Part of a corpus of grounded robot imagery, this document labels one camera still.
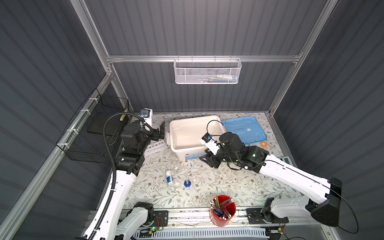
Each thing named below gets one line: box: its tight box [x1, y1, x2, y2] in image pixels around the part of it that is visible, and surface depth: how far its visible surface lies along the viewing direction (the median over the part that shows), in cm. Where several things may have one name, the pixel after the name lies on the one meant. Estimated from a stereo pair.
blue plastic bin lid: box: [221, 116, 267, 145], surface depth 114 cm
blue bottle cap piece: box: [183, 180, 192, 188], surface depth 86 cm
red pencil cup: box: [209, 194, 237, 227], surface depth 68 cm
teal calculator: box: [277, 156, 294, 166], surface depth 93 cm
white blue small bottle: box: [166, 170, 172, 186], surface depth 87 cm
